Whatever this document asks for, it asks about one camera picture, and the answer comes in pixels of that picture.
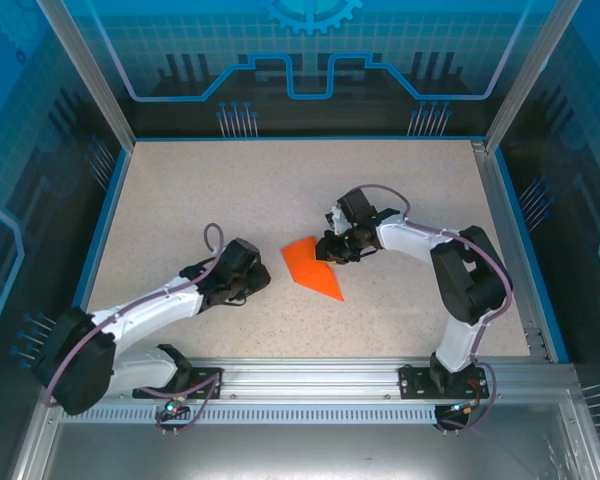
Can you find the blue table edge strip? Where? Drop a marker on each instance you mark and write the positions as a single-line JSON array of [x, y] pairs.
[[99, 250], [514, 200]]

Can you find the narrow aluminium frame rail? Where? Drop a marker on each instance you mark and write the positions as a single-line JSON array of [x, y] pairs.
[[496, 190]]

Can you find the steel sheet panel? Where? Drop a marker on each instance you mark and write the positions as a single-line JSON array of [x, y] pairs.
[[300, 450]]

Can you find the blue printed panel with gear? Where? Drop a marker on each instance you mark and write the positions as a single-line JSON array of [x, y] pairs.
[[300, 30]]

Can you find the wide aluminium frame rail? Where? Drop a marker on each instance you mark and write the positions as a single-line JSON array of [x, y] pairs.
[[310, 380]]

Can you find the orange cloth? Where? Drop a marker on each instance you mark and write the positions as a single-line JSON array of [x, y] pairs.
[[312, 270]]

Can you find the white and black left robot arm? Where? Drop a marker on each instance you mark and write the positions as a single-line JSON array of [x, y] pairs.
[[145, 315]]

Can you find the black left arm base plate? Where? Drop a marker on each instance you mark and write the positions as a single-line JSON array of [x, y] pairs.
[[207, 380]]

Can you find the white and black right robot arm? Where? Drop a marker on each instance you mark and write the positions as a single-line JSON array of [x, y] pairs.
[[410, 240]]

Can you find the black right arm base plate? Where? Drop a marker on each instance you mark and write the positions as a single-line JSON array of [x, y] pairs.
[[415, 382]]

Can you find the aluminium frame post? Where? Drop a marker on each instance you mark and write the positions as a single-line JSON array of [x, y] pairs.
[[93, 75], [529, 75]]

